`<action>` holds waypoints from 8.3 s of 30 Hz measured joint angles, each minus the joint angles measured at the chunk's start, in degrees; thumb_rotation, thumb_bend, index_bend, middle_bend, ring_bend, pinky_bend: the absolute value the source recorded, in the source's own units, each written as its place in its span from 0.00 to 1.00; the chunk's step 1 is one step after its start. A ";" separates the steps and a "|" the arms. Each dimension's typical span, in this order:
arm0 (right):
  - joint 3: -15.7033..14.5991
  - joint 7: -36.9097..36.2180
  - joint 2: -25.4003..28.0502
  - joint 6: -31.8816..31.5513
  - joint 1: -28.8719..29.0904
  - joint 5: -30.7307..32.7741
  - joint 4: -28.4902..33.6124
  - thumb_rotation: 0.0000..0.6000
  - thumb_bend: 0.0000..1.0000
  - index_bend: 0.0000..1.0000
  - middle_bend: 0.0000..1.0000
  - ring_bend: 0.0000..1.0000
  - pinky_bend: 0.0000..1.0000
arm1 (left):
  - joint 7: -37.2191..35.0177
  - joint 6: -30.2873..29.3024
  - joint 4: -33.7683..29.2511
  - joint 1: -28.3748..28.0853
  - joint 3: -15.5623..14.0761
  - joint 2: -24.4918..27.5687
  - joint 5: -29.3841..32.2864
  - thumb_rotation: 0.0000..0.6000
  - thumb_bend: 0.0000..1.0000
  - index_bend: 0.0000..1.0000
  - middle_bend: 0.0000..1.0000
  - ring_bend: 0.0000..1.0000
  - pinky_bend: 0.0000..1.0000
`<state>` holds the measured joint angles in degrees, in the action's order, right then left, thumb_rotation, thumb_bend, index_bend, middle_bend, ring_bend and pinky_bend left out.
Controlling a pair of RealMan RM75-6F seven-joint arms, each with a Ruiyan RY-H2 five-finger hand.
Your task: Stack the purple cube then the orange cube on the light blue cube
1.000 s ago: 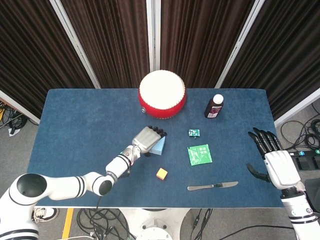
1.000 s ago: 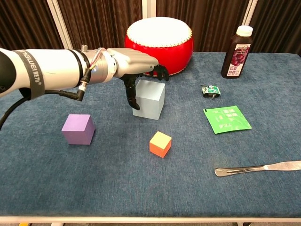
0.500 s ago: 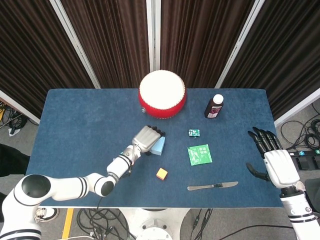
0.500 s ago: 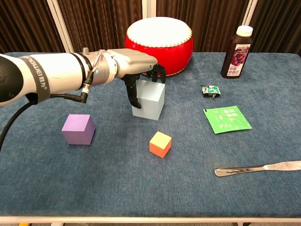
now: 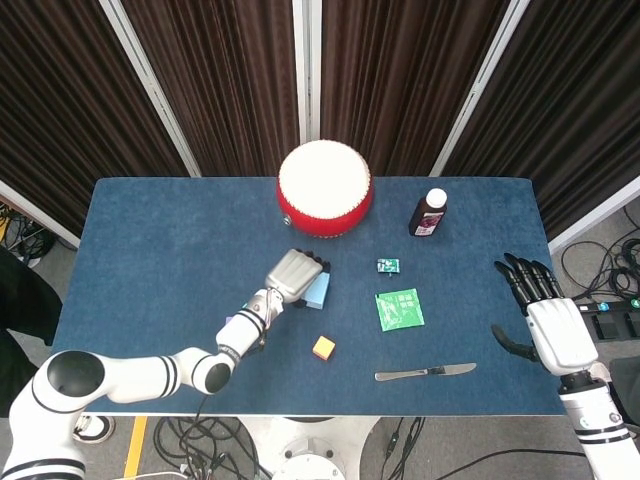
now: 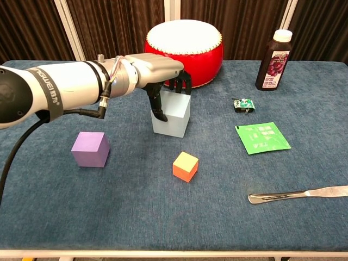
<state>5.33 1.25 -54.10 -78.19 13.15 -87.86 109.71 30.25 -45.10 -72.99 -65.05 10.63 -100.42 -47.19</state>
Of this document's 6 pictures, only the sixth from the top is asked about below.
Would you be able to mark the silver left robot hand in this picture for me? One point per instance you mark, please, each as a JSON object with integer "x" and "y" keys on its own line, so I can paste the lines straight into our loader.
{"x": 155, "y": 66}

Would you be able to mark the large light blue cube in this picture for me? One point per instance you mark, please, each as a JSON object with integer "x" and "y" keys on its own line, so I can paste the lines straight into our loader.
{"x": 174, "y": 119}

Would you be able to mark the small orange yellow cube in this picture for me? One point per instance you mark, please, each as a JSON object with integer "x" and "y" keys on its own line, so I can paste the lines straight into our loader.
{"x": 185, "y": 167}

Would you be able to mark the purple cube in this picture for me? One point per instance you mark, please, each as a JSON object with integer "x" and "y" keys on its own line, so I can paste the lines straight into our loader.
{"x": 89, "y": 152}

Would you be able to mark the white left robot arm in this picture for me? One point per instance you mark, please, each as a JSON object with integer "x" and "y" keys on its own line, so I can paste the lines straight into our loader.
{"x": 73, "y": 81}

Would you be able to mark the red drum white skin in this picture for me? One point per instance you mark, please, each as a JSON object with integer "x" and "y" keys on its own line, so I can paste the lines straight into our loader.
{"x": 195, "y": 51}

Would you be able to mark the dark brown curtain panel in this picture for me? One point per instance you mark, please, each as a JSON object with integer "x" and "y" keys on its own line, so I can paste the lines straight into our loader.
{"x": 30, "y": 27}
{"x": 117, "y": 27}
{"x": 239, "y": 21}
{"x": 320, "y": 27}

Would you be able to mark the small crumpled green wrapper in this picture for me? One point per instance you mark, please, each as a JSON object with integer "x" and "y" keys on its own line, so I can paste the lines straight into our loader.
{"x": 243, "y": 105}

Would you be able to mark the dark grape juice bottle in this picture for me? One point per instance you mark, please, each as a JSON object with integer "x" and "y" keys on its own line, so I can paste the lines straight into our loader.
{"x": 273, "y": 68}

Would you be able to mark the flat green sachet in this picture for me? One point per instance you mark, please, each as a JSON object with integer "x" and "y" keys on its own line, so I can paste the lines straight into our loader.
{"x": 262, "y": 137}

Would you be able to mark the blue fabric table mat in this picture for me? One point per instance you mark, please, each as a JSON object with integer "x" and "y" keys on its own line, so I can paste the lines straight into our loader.
{"x": 136, "y": 206}

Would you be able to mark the silver butter knife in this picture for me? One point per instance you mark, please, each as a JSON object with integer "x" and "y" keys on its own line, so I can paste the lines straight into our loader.
{"x": 285, "y": 196}

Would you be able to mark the white partition post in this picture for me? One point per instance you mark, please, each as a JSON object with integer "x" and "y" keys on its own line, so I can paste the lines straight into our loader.
{"x": 288, "y": 15}
{"x": 172, "y": 11}
{"x": 69, "y": 30}

